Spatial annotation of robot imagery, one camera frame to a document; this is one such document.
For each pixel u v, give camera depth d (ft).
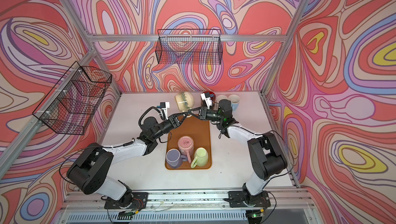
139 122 2.05
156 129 2.20
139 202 2.39
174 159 2.58
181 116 2.53
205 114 2.36
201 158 2.56
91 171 1.45
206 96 2.49
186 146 2.61
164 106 2.42
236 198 2.41
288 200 2.47
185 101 2.41
